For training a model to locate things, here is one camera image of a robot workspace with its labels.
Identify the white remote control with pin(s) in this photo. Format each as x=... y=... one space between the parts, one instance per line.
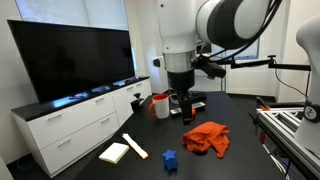
x=199 y=105

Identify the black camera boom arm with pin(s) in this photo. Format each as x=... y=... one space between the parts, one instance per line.
x=290 y=66

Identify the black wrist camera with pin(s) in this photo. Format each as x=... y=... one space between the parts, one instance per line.
x=213 y=70

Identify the white drawer cabinet black top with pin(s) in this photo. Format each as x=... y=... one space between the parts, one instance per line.
x=73 y=123

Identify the black orange bar clamp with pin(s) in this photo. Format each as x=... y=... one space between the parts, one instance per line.
x=264 y=108

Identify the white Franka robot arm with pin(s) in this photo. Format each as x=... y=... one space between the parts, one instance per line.
x=176 y=26

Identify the orange rectangular block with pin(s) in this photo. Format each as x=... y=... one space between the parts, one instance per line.
x=194 y=114

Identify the orange cloth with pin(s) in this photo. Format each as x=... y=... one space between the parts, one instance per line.
x=206 y=135

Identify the blue star block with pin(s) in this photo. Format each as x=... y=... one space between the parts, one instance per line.
x=170 y=160

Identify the large black television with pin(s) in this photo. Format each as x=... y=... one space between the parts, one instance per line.
x=73 y=56

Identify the white mug orange inside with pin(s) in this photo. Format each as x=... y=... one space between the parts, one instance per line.
x=162 y=108

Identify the aluminium frame rail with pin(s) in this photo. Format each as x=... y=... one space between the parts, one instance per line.
x=280 y=123

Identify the white stick orange tip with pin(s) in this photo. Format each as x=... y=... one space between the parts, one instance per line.
x=135 y=146

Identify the black table clamp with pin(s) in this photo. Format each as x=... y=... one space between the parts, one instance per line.
x=136 y=105

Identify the white sponge pad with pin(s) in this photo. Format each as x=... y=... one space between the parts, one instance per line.
x=114 y=153

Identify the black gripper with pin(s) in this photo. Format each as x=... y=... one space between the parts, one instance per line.
x=181 y=81

